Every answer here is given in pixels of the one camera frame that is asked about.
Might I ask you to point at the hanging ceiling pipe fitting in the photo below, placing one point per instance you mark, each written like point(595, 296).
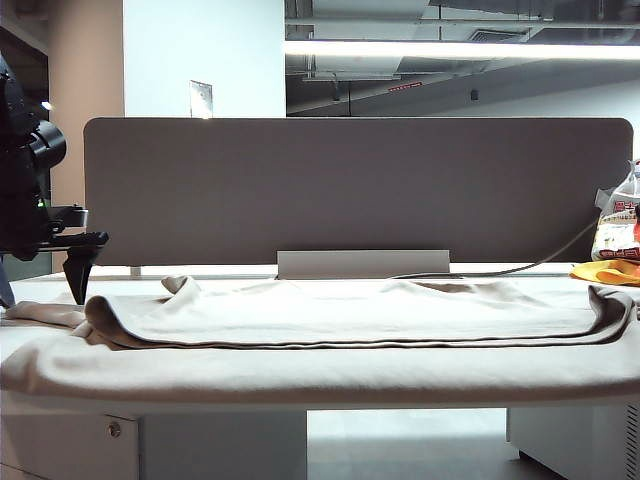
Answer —
point(335, 92)

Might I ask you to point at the ceiling air vent grille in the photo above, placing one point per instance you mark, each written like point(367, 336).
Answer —
point(495, 35)

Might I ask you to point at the beige T-shirt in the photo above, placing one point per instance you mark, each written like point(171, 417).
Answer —
point(320, 370)

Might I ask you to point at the round silver drawer lock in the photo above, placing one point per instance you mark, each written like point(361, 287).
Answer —
point(114, 429)

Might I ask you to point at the white drawer cabinet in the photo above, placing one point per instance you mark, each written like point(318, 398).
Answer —
point(200, 445)

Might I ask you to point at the long ceiling light strip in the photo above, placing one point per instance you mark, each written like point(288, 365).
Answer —
point(450, 50)

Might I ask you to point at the grey fabric desk partition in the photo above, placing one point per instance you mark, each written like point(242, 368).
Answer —
point(350, 190)

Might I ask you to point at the white vented cabinet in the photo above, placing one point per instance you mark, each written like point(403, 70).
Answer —
point(565, 435)

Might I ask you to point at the white partition bracket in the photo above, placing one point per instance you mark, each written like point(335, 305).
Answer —
point(135, 272)

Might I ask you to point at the clear printed snack bag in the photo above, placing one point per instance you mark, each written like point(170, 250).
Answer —
point(617, 235)

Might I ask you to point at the red ceiling exit sign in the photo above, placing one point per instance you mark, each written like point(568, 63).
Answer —
point(406, 87)

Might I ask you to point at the metal wall plate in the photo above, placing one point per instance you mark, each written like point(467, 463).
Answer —
point(201, 100)

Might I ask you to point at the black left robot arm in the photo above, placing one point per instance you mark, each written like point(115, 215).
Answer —
point(15, 175)

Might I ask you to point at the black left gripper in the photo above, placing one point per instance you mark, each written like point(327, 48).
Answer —
point(70, 227)

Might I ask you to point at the grey ceiling duct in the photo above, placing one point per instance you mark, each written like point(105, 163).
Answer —
point(360, 65)

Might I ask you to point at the yellow cloth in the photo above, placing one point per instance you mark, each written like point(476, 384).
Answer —
point(605, 275)

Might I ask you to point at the dark grey box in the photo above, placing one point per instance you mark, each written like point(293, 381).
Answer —
point(360, 262)

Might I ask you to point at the orange cloth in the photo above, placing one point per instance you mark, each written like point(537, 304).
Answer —
point(638, 230)

